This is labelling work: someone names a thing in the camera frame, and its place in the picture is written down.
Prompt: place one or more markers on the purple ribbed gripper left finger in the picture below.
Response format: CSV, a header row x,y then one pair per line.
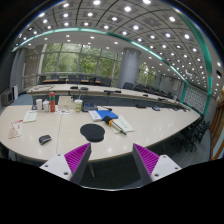
x,y
69,166

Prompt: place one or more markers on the grey desk telephone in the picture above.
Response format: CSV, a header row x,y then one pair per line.
x,y
89,107

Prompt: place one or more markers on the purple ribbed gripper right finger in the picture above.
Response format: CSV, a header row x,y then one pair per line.
x,y
151,166

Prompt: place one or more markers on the grey round pillar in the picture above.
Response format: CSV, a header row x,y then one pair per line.
x,y
129,67

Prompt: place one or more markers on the black computer mouse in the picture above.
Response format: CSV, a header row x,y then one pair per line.
x,y
44,139

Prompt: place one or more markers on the white cup with green label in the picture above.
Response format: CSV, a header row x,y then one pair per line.
x,y
78,105

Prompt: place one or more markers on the red white booklet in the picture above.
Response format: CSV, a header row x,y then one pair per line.
x,y
15,129

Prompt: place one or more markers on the black round mouse pad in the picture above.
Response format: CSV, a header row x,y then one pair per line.
x,y
93,132

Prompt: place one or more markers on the white paper sheet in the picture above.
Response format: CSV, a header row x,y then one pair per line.
x,y
30,116

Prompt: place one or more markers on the red thermos bottle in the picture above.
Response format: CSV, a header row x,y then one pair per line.
x,y
52,101

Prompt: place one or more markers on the white paper cup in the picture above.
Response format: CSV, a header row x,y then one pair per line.
x,y
39,104

